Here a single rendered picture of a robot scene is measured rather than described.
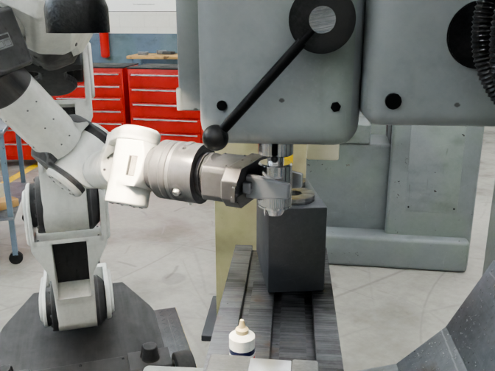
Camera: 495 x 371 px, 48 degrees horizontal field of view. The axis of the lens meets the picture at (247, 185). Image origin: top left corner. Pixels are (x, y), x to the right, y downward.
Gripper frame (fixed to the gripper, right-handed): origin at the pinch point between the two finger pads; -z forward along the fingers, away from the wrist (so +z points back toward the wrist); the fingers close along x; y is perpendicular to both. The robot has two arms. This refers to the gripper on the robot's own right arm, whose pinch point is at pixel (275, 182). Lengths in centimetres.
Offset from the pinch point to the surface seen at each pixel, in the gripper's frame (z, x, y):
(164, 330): 69, 79, 85
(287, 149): -2.0, -1.2, -5.2
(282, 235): 9.3, 30.6, 20.7
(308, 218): 4.7, 33.1, 17.2
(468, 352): -27.7, 15.1, 28.6
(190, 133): 230, 394, 87
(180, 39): 11.1, -5.8, -19.1
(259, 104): -1.5, -10.0, -12.4
